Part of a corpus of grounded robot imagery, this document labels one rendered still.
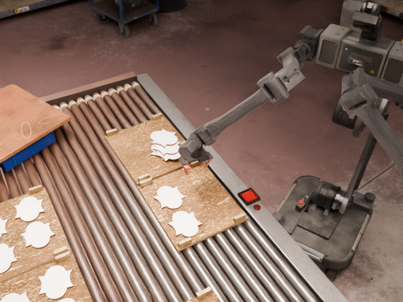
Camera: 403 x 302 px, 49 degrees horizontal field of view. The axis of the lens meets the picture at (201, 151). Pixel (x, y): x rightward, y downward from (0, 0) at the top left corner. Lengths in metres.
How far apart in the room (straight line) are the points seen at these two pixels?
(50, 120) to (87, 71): 2.41
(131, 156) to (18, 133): 0.57
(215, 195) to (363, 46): 0.91
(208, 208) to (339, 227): 1.18
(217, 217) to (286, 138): 2.01
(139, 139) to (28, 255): 0.81
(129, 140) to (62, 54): 2.90
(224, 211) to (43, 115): 1.07
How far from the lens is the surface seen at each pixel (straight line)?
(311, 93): 4.47
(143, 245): 1.90
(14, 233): 2.05
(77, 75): 4.72
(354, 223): 3.01
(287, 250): 1.92
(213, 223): 1.94
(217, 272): 1.82
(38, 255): 1.95
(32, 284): 1.87
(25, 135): 2.34
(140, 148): 2.29
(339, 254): 2.82
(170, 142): 2.25
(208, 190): 2.06
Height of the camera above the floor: 2.45
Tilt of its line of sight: 42 degrees down
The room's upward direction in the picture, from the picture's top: 1 degrees clockwise
